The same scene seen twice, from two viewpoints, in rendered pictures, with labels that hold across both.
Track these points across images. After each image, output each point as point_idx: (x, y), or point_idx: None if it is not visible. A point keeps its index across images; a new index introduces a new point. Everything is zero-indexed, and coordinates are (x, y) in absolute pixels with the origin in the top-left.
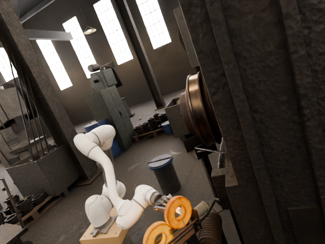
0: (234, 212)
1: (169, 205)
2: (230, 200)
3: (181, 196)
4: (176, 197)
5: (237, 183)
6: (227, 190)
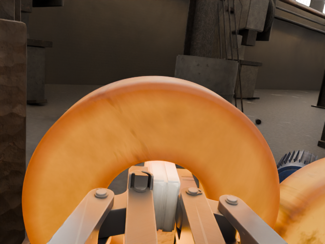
0: (25, 137)
1: (216, 93)
2: (26, 83)
3: (91, 92)
4: (137, 77)
5: (14, 18)
6: (26, 41)
